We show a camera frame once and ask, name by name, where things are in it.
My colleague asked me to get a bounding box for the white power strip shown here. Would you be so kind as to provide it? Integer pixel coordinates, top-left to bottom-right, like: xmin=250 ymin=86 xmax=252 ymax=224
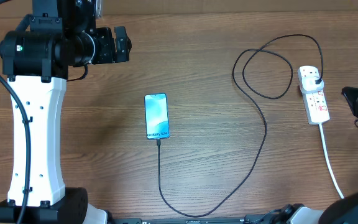
xmin=298 ymin=65 xmax=330 ymax=125

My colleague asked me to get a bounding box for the white power strip cord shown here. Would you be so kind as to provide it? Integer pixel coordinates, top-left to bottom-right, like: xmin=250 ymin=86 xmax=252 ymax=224
xmin=318 ymin=123 xmax=345 ymax=200

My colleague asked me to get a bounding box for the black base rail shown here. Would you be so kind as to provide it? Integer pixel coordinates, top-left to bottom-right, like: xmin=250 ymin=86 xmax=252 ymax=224
xmin=111 ymin=214 xmax=276 ymax=224

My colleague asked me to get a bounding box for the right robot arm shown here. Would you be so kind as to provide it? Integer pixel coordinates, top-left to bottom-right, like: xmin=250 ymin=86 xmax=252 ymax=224
xmin=265 ymin=86 xmax=358 ymax=224

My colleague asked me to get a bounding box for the blue Samsung Galaxy smartphone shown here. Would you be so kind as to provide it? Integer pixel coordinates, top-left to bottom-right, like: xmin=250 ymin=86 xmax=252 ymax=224
xmin=144 ymin=93 xmax=170 ymax=139

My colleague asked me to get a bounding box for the white charger plug adapter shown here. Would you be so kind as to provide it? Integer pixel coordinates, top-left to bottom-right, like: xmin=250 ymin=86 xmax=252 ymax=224
xmin=300 ymin=77 xmax=324 ymax=94

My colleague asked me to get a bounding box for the black USB charging cable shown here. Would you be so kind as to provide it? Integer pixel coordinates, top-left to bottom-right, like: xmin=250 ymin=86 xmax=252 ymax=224
xmin=156 ymin=34 xmax=324 ymax=218

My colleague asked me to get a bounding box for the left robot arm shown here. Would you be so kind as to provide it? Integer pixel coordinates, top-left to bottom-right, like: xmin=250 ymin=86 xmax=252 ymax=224
xmin=0 ymin=0 xmax=132 ymax=223

